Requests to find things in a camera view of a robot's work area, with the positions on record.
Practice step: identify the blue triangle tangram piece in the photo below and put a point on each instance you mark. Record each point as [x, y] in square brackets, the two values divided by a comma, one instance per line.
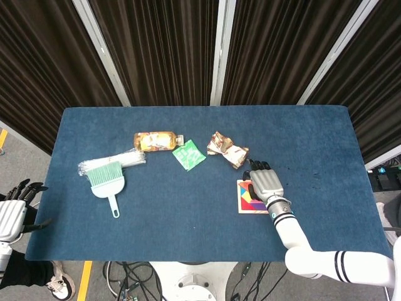
[242, 190]

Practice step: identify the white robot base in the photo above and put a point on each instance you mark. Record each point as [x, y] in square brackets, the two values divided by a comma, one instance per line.
[194, 282]

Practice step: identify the mint green hand brush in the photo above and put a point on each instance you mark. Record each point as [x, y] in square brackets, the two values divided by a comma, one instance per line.
[106, 188]

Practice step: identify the yellow square tangram piece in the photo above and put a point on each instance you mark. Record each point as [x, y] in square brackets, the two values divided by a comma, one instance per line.
[247, 197]

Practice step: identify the amber tea bottle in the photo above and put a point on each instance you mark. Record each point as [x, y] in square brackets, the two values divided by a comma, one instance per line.
[153, 141]

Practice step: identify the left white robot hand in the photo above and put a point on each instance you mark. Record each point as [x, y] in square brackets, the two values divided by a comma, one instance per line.
[11, 219]

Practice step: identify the purple block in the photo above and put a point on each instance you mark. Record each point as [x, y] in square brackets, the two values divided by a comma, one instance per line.
[260, 207]

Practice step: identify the blue felt table cover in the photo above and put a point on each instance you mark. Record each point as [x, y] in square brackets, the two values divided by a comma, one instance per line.
[188, 219]

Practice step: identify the crumpled beige snack wrapper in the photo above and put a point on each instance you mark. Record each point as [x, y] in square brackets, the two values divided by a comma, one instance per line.
[219, 144]

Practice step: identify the grey metal frame post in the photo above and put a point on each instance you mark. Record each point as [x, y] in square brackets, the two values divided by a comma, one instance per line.
[221, 47]
[337, 51]
[102, 53]

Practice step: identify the clear plastic pack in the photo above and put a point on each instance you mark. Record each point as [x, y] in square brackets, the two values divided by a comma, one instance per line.
[131, 158]

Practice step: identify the tangram puzzle tray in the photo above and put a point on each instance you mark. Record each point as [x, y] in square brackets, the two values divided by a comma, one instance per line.
[238, 200]

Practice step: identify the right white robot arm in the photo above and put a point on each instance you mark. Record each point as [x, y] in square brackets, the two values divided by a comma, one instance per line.
[291, 229]

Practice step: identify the white sneaker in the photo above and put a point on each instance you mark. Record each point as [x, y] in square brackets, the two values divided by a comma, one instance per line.
[59, 287]

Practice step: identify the dark brown curtain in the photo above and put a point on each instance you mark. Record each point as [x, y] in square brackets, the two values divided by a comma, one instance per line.
[163, 47]
[37, 62]
[376, 78]
[282, 47]

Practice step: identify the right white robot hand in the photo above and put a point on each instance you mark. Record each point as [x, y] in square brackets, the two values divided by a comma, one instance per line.
[267, 183]

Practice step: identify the green snack packet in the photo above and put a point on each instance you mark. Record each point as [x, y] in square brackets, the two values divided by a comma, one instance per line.
[189, 155]

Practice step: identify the red triangle tangram piece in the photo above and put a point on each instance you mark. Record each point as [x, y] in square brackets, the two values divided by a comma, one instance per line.
[247, 207]

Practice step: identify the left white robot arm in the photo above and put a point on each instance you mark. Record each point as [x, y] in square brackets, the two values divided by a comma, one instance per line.
[3, 260]

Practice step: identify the black floor device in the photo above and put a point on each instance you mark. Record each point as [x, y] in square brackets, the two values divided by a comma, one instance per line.
[385, 182]

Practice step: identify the grey metal frame rail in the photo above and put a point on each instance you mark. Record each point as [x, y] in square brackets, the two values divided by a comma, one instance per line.
[382, 161]

